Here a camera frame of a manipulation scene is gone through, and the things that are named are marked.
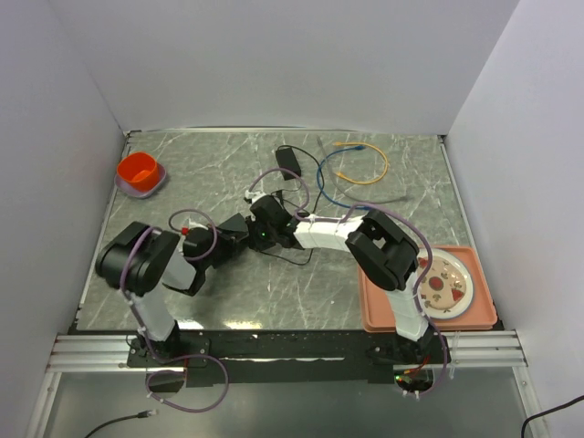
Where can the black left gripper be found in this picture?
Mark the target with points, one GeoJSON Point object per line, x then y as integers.
{"type": "Point", "coordinates": [229, 245]}

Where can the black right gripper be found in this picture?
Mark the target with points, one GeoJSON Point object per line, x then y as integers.
{"type": "Point", "coordinates": [255, 245]}

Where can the black network switch box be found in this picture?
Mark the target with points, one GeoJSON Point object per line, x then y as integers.
{"type": "Point", "coordinates": [234, 228]}

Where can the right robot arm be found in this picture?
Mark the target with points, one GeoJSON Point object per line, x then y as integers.
{"type": "Point", "coordinates": [385, 254]}

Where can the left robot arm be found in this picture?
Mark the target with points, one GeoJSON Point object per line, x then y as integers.
{"type": "Point", "coordinates": [144, 262]}

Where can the orange plastic cup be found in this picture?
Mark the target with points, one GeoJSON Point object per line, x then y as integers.
{"type": "Point", "coordinates": [140, 171]}

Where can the pink plastic tray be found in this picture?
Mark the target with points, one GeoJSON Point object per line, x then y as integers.
{"type": "Point", "coordinates": [376, 314]}

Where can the patterned ceramic plate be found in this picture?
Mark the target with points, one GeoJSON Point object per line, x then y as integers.
{"type": "Point", "coordinates": [447, 290]}

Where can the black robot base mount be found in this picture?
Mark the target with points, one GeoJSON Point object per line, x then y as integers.
{"type": "Point", "coordinates": [211, 357]}

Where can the aluminium frame rail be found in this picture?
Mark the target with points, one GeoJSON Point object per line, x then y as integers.
{"type": "Point", "coordinates": [109, 353]}

